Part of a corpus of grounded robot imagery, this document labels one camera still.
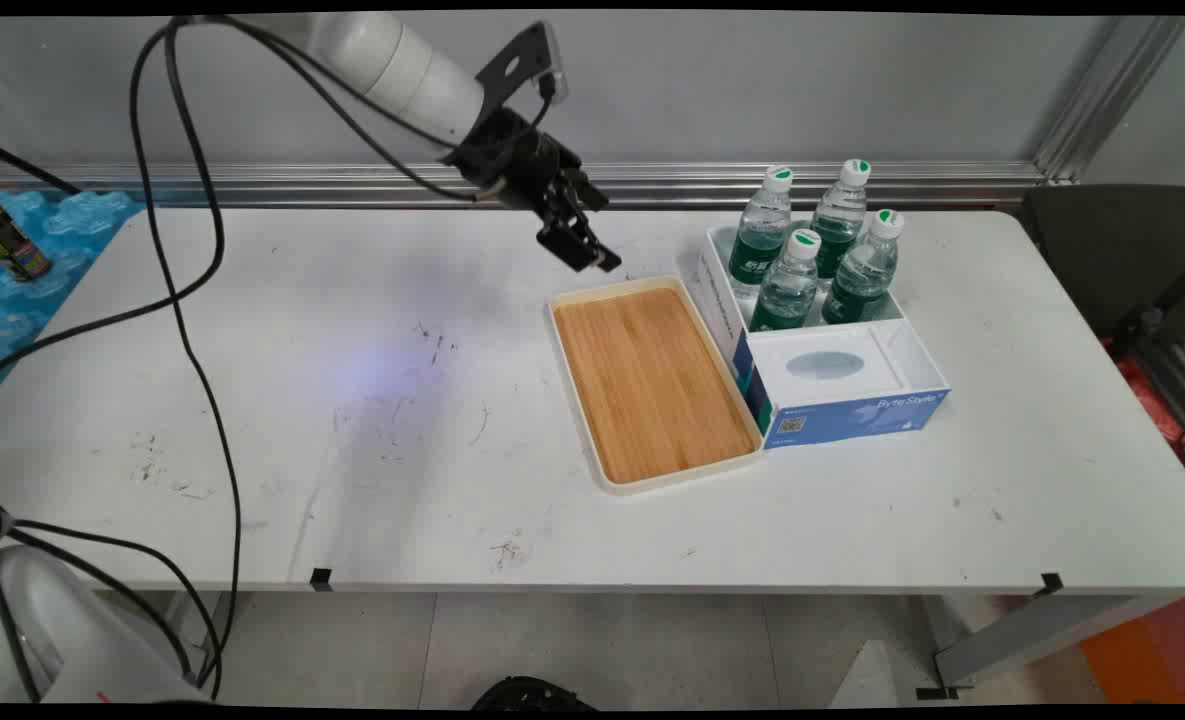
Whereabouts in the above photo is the black cable to gripper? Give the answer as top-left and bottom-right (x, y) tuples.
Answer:
(180, 13), (559, 204)

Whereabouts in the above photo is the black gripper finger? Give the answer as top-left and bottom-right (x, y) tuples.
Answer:
(558, 170), (624, 271)
(536, 196), (613, 274)

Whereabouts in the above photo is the red patterned bag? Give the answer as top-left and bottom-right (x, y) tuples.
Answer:
(1101, 338), (1185, 463)

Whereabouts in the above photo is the grey table leg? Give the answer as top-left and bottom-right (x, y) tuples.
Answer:
(931, 594), (1169, 692)

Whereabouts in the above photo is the long black hanging cable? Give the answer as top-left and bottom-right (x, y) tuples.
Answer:
(129, 14), (245, 701)

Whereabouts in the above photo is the green label water bottle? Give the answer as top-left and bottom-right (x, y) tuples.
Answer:
(728, 166), (794, 293)
(748, 228), (822, 332)
(821, 208), (906, 325)
(809, 158), (872, 283)

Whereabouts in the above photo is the horizontal aluminium frame rail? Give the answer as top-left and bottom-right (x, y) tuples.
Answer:
(0, 161), (1049, 210)

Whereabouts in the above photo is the slanted aluminium frame post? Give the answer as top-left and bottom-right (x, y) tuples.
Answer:
(1031, 14), (1185, 185)

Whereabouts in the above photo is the black cable looping over table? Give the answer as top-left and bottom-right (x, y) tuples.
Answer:
(0, 18), (227, 381)

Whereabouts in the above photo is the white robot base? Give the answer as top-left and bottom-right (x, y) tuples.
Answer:
(0, 544), (215, 706)

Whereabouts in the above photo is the black cable bundle at base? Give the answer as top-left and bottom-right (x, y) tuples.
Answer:
(0, 503), (225, 703)

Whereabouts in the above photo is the blue plastic bubble packaging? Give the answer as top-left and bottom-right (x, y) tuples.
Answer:
(0, 189), (145, 403)

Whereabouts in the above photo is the blue and white cardboard box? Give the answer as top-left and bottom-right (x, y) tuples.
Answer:
(696, 221), (952, 450)

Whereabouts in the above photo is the printed drink can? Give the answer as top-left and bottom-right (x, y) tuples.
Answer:
(0, 196), (54, 284)

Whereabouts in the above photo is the bamboo tray with cream rim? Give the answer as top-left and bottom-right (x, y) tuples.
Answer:
(546, 275), (766, 497)

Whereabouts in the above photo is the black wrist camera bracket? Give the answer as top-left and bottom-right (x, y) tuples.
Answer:
(474, 20), (567, 107)

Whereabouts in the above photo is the round black floor object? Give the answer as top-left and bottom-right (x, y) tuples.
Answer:
(471, 676), (599, 712)

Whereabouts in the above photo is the orange box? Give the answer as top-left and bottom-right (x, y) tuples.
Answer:
(1079, 596), (1185, 705)

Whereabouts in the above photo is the thin black cable by wall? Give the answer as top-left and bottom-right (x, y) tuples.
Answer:
(0, 139), (81, 195)

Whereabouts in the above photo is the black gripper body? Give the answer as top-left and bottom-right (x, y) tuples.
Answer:
(442, 108), (585, 213)

